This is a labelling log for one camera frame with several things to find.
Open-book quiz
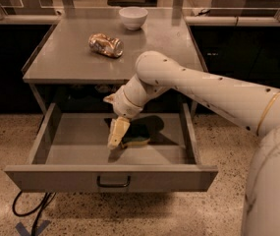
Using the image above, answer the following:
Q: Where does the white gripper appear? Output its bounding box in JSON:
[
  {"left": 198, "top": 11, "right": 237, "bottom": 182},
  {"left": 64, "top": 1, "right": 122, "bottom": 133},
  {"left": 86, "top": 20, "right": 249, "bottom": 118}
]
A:
[{"left": 103, "top": 86, "right": 142, "bottom": 149}]

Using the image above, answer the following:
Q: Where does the green and yellow sponge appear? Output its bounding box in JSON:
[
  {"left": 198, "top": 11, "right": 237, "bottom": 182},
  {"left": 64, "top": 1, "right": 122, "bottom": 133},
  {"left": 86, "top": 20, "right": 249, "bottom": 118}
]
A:
[{"left": 121, "top": 124, "right": 150, "bottom": 148}]

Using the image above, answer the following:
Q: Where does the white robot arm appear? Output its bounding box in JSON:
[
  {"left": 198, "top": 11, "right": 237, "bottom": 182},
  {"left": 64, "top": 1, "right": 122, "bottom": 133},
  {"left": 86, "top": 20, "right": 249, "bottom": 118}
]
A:
[{"left": 104, "top": 51, "right": 280, "bottom": 236}]

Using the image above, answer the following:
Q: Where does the grey open drawer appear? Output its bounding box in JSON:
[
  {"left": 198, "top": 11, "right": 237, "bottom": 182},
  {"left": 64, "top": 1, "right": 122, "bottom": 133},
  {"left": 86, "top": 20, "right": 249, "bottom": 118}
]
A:
[{"left": 5, "top": 103, "right": 218, "bottom": 193}]

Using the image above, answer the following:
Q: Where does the grey counter cabinet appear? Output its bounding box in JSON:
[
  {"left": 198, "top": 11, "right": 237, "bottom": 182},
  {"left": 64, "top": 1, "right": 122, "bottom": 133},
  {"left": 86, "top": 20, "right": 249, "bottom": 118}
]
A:
[{"left": 24, "top": 7, "right": 202, "bottom": 111}]

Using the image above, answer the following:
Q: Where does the crushed metal can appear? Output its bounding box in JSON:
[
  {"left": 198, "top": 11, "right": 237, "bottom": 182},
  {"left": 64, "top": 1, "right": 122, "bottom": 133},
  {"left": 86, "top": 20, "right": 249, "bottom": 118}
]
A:
[{"left": 88, "top": 33, "right": 124, "bottom": 58}]

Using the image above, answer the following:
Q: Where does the white bowl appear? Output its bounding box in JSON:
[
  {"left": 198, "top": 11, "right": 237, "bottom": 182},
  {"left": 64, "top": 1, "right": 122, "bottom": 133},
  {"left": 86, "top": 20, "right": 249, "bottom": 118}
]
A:
[{"left": 119, "top": 7, "right": 148, "bottom": 30}]

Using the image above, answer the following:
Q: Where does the black drawer handle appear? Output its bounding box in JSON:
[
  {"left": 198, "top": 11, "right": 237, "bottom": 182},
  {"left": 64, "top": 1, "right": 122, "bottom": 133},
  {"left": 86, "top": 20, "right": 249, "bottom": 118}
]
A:
[{"left": 96, "top": 176, "right": 131, "bottom": 188}]

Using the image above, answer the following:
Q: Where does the black floor cable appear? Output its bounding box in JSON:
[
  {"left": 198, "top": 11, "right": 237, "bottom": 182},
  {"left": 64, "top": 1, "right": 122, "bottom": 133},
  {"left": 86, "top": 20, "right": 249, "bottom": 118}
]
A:
[{"left": 12, "top": 190, "right": 57, "bottom": 236}]

